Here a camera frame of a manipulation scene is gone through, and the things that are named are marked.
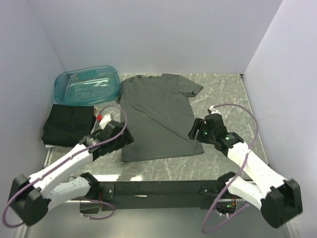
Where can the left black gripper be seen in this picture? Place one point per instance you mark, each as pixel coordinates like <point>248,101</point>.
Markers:
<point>125,139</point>

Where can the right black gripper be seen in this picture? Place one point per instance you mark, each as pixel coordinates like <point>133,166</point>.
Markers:
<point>197,125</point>

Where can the grey t-shirt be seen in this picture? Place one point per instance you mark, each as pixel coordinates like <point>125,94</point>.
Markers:
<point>159,116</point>

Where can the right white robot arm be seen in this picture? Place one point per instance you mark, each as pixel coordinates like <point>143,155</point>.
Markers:
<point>278,199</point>

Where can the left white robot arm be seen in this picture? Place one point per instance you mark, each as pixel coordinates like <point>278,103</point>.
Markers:
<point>32,197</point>

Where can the teal plastic bin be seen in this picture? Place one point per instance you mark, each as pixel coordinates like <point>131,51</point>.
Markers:
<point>85,87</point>

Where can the folded black t-shirt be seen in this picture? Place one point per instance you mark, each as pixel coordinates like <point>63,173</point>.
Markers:
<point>67,125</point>

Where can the black base beam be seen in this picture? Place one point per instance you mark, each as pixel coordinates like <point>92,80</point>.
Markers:
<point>157,194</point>

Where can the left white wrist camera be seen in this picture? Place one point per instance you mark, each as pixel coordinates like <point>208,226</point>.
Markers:
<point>103,120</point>

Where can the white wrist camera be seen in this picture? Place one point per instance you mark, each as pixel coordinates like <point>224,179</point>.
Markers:
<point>213,110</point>
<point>103,120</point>

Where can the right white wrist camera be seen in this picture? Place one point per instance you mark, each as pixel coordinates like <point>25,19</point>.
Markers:
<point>213,110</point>

